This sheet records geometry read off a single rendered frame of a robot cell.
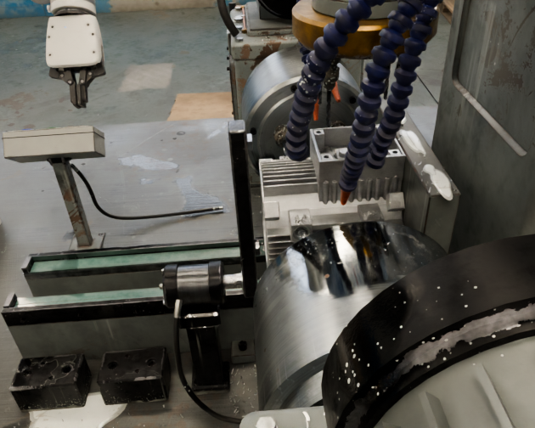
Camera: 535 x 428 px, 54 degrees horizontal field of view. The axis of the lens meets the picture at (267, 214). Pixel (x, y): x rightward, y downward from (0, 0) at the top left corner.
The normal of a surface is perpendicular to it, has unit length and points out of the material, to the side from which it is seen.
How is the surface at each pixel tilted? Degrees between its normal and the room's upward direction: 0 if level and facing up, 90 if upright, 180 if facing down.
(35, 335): 90
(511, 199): 90
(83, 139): 52
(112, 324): 90
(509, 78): 90
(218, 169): 0
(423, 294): 31
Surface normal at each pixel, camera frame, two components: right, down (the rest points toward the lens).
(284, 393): -0.22, 0.44
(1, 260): -0.04, -0.81
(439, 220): 0.07, 0.58
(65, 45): 0.03, -0.04
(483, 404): -0.56, -0.65
